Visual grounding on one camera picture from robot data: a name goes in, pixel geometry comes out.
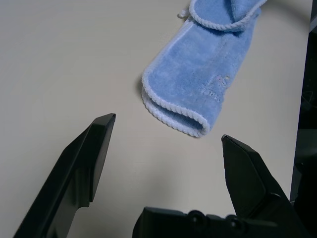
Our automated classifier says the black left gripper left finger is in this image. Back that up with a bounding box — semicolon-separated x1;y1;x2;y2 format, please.
13;113;116;238

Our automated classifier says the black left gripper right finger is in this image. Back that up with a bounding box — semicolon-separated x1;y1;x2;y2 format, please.
221;134;310;238

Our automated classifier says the light blue towel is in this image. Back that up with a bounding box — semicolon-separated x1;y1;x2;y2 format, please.
141;0;268;137

